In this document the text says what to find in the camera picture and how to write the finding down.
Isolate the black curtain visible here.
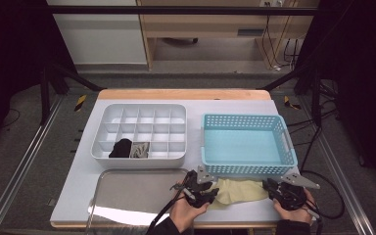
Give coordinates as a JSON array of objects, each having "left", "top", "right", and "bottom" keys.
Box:
[
  {"left": 295, "top": 0, "right": 376, "bottom": 194},
  {"left": 0, "top": 0, "right": 76, "bottom": 158}
]

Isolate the white cabinet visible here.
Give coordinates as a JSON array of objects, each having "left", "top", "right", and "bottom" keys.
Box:
[{"left": 52, "top": 0, "right": 149, "bottom": 66}]

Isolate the white divided storage box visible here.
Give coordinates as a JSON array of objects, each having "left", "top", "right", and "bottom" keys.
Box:
[{"left": 90, "top": 103, "right": 188, "bottom": 169}]

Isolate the right hand-held gripper cable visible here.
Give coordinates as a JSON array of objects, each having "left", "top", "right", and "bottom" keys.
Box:
[{"left": 305, "top": 199, "right": 324, "bottom": 235}]

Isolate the wooden desk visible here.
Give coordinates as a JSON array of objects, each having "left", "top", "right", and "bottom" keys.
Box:
[{"left": 136, "top": 0, "right": 321, "bottom": 71}]

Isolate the person's right hand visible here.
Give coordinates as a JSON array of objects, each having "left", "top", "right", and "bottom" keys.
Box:
[{"left": 272, "top": 189, "right": 316, "bottom": 224}]

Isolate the black metal stand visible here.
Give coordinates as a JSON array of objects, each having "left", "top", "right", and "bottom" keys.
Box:
[
  {"left": 259, "top": 63, "right": 323, "bottom": 127},
  {"left": 39, "top": 60, "right": 105, "bottom": 126}
]

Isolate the black desk cable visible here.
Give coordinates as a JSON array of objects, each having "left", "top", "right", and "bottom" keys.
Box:
[{"left": 261, "top": 6, "right": 280, "bottom": 69}]

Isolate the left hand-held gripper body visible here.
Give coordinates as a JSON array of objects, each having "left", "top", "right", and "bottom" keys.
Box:
[{"left": 170, "top": 165, "right": 216, "bottom": 210}]

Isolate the aluminium floor rail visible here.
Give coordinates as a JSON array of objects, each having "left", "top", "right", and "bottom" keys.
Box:
[
  {"left": 298, "top": 96, "right": 376, "bottom": 235},
  {"left": 0, "top": 94, "right": 66, "bottom": 235}
]

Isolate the yellow sock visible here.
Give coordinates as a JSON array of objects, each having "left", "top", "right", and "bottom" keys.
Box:
[
  {"left": 210, "top": 177, "right": 270, "bottom": 210},
  {"left": 209, "top": 192, "right": 233, "bottom": 210}
]

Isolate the blue perforated plastic basket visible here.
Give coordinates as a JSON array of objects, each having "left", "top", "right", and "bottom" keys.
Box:
[{"left": 201, "top": 113, "right": 299, "bottom": 175}]

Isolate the person's left hand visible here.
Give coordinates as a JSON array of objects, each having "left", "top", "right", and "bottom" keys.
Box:
[{"left": 169, "top": 182, "right": 210, "bottom": 233}]

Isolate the white table mat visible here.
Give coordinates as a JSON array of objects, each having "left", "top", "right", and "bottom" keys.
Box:
[{"left": 50, "top": 99, "right": 317, "bottom": 224}]

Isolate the black sock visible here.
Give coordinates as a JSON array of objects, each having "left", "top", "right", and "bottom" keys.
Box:
[{"left": 108, "top": 138, "right": 133, "bottom": 159}]

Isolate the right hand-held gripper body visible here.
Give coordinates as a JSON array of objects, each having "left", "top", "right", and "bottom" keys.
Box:
[{"left": 269, "top": 172, "right": 321, "bottom": 211}]

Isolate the black horizontal bar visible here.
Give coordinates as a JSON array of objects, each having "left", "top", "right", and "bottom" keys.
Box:
[{"left": 47, "top": 5, "right": 319, "bottom": 16}]

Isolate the black floor cable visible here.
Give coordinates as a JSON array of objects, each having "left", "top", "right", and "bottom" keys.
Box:
[{"left": 300, "top": 169, "right": 346, "bottom": 220}]

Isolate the grey sock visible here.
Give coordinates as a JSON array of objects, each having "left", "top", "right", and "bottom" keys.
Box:
[{"left": 130, "top": 141, "right": 151, "bottom": 159}]

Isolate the clear plastic tray lid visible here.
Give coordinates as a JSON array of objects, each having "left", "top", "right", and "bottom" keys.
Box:
[{"left": 87, "top": 167, "right": 194, "bottom": 235}]

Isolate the white power strip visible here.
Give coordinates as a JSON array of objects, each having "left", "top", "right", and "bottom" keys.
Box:
[{"left": 259, "top": 0, "right": 284, "bottom": 8}]

